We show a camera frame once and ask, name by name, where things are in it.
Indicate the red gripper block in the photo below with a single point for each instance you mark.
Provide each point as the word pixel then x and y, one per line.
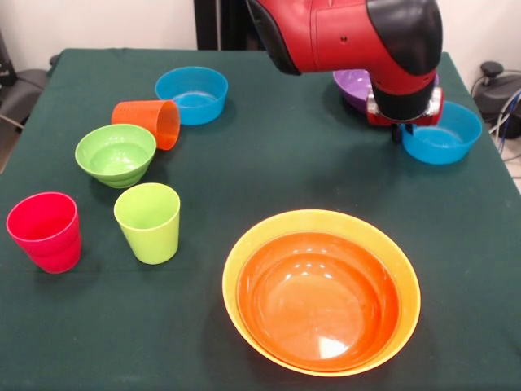
pixel 378 121

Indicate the blue plastic bowl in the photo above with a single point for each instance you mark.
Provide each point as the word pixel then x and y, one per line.
pixel 439 146
pixel 191 102

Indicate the purple plastic bowl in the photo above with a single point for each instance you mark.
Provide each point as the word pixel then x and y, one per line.
pixel 354 87

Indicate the red-orange plastic bowl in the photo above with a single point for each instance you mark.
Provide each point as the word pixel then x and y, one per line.
pixel 317 301

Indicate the orange plastic bowl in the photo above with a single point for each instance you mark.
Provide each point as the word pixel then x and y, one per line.
pixel 232 285

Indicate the orange-red plastic cup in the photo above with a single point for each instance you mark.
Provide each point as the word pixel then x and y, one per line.
pixel 138 116

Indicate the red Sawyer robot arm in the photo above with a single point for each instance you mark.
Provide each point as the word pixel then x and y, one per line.
pixel 346 36

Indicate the green plastic cup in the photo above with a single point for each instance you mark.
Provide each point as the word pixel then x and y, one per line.
pixel 148 234

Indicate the green plastic bowl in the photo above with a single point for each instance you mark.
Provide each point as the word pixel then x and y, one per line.
pixel 116 156

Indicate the dark green tablecloth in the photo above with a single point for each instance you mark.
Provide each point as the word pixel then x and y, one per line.
pixel 122 326

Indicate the crimson pink plastic cup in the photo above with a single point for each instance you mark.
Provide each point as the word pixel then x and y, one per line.
pixel 45 236

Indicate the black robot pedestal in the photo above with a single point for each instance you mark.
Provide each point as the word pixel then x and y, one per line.
pixel 228 24

